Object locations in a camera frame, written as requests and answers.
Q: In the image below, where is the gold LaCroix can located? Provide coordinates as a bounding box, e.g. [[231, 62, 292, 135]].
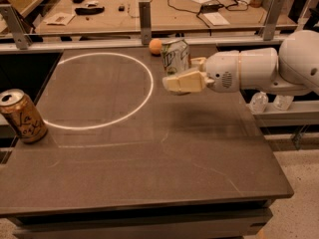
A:
[[0, 89, 47, 143]]

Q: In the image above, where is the middle metal bracket post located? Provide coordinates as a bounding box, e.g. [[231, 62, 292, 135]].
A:
[[139, 1, 152, 45]]

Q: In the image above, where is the wooden back desk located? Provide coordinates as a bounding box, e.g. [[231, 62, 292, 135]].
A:
[[34, 0, 298, 37]]

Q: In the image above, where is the white cup on shelf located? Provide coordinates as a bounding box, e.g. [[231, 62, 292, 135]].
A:
[[273, 95, 294, 111]]

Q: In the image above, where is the left metal bracket post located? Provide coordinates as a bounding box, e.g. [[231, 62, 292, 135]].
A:
[[0, 4, 32, 50]]

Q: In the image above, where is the metal bracket post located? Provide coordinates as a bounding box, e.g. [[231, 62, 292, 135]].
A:
[[261, 0, 285, 41], [139, 1, 152, 45], [0, 4, 32, 50]]

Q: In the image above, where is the black cable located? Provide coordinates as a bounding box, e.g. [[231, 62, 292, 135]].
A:
[[167, 0, 250, 28]]

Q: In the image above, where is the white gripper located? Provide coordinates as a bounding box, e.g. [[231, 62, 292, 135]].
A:
[[162, 51, 239, 94]]

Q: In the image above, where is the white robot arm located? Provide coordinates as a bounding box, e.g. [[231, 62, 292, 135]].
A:
[[162, 30, 319, 96]]

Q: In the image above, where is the orange ball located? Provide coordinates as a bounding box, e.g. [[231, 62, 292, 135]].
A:
[[149, 39, 161, 55]]

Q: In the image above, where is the white paper card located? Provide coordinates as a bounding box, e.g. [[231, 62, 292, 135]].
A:
[[45, 13, 75, 26]]

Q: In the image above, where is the white paper sheet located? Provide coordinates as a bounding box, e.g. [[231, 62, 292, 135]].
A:
[[204, 12, 229, 26]]

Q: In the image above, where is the right metal bracket post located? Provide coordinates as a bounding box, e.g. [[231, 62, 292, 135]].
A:
[[261, 0, 285, 41]]

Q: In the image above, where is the clear plastic bottle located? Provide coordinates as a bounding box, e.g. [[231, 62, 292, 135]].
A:
[[249, 92, 268, 114]]

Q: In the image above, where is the black device on desk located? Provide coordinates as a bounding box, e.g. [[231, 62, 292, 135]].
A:
[[75, 7, 105, 16]]

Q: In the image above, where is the black power adapter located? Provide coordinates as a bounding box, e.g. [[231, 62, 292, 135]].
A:
[[200, 3, 222, 13]]

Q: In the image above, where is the green white 7up can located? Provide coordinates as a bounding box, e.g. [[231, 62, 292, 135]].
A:
[[160, 39, 189, 76]]

